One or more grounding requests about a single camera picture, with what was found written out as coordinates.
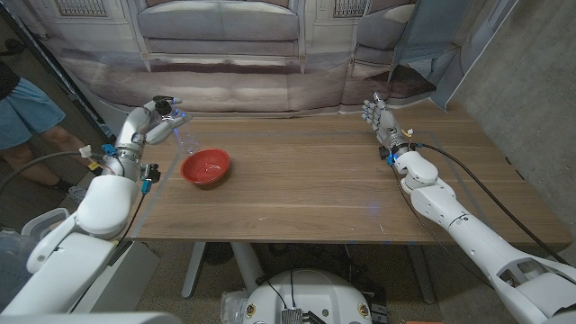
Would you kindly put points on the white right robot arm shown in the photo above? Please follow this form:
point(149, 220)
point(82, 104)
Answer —
point(450, 216)

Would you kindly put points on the white robot torso edge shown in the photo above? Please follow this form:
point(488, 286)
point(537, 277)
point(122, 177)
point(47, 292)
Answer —
point(90, 319)

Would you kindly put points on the printed living room backdrop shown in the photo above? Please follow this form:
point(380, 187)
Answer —
point(270, 85)

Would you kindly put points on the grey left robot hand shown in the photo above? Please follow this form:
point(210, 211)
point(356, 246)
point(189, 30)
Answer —
point(135, 130)

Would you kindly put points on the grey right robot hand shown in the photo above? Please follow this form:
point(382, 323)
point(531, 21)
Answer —
point(387, 126)

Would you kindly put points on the dark round object under table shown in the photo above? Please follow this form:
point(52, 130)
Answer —
point(218, 253)

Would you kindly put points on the white loop-shaped chair part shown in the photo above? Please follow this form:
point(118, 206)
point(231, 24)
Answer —
point(49, 215)

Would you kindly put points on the white table leg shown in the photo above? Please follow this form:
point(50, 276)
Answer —
point(193, 270)
point(247, 265)

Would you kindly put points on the black slanted stand pole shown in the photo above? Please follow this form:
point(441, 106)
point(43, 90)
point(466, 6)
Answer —
point(67, 85)

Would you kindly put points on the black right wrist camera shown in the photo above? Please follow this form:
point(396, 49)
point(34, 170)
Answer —
point(386, 156)

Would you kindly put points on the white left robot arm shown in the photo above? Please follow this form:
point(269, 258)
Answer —
point(90, 211)

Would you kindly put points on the red bowl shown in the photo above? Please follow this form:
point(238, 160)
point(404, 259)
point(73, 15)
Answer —
point(204, 166)

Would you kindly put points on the person in jeans and sneaker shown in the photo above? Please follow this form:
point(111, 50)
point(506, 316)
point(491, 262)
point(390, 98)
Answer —
point(11, 270)

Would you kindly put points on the white leaning board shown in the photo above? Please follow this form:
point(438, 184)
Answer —
point(477, 40)

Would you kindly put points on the white floor platform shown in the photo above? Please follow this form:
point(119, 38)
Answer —
point(130, 279)

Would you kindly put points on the grey table leg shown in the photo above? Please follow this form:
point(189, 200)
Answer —
point(422, 274)

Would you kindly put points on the clear dispenser bottle black pump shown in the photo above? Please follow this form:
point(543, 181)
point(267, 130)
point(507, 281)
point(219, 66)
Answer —
point(186, 141)

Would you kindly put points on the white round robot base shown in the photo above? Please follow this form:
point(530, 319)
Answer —
point(315, 292)

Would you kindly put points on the clear plastic bag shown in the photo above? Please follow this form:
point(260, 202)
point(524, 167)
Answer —
point(231, 308)

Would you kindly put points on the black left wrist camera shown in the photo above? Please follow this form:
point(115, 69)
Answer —
point(150, 173)

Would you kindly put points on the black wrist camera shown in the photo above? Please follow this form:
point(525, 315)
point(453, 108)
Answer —
point(150, 173)
point(386, 156)

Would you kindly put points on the person in blue shorts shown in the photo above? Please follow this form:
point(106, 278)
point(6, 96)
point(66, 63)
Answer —
point(27, 112)

